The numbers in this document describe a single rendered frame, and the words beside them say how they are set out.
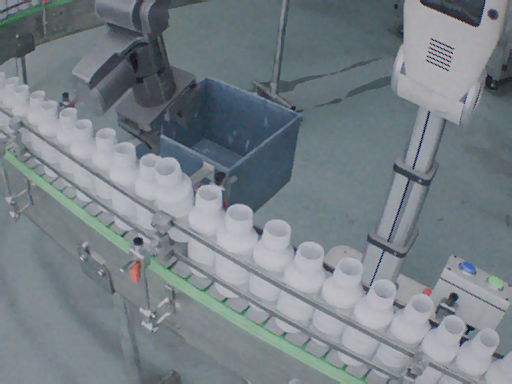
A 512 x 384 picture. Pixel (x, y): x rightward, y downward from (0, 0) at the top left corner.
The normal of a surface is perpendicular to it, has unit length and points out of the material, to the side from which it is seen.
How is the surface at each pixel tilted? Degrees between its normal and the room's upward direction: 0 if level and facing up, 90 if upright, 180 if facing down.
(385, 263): 90
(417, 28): 90
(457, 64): 90
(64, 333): 0
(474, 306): 70
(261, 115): 90
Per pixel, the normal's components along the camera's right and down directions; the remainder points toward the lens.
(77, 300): 0.09, -0.76
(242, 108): -0.57, 0.49
